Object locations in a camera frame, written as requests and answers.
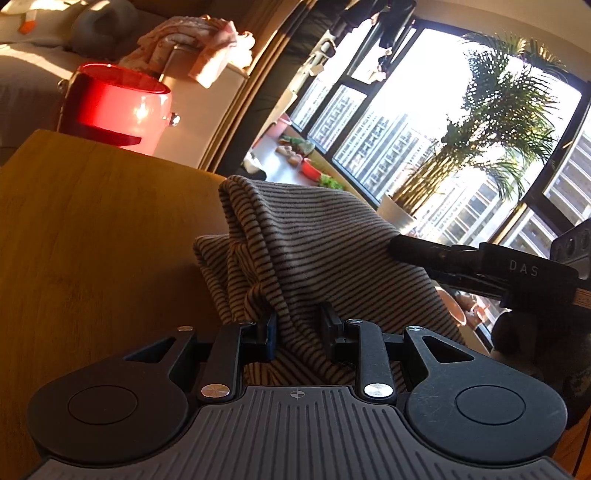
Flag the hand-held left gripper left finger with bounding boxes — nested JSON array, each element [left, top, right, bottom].
[[124, 311, 279, 401]]

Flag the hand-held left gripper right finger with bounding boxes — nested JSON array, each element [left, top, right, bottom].
[[320, 302, 467, 402]]

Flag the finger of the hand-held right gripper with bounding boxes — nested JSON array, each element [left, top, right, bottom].
[[387, 234, 490, 273], [431, 271, 513, 301]]

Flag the brown striped sweater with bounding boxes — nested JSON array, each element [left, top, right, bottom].
[[193, 174, 467, 386]]

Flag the hanging clothes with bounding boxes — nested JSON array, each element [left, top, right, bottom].
[[332, 0, 417, 85]]

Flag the person's right hand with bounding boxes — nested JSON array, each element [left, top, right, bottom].
[[490, 310, 591, 416]]

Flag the pink basin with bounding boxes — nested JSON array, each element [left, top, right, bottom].
[[436, 288, 467, 328]]

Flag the potted palm in white pot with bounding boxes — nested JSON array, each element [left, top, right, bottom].
[[379, 32, 583, 236]]

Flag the small windowsill ornaments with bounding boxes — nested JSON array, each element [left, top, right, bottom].
[[276, 136, 316, 168]]

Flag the beige curtain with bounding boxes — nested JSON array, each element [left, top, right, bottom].
[[198, 0, 319, 174]]

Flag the dark curtain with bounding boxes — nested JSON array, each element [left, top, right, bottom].
[[272, 0, 352, 93]]

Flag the red pot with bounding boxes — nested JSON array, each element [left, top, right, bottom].
[[58, 64, 182, 157]]

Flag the pink cloth pile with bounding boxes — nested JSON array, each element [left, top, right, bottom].
[[121, 15, 256, 88]]

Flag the beige sofa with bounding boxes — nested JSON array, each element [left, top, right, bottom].
[[0, 0, 252, 168]]

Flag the grey pillow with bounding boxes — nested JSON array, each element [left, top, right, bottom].
[[69, 0, 139, 51]]

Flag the black window frame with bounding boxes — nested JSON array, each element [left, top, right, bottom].
[[286, 9, 591, 259]]

